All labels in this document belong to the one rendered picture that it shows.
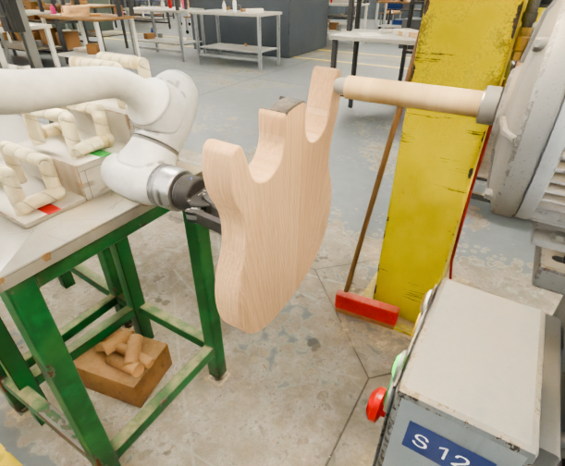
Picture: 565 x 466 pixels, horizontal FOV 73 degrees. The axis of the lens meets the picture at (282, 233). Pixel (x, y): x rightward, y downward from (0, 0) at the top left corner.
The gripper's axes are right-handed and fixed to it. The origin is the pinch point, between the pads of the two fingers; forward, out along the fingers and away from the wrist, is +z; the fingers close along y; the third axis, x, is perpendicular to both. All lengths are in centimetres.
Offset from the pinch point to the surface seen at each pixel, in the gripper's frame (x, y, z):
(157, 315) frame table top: -82, -17, -69
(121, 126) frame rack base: 3, -14, -52
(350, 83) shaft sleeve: 23.9, -4.9, 11.4
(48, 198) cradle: -5, 10, -53
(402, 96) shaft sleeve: 23.3, -4.4, 19.0
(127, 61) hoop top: 16, -25, -58
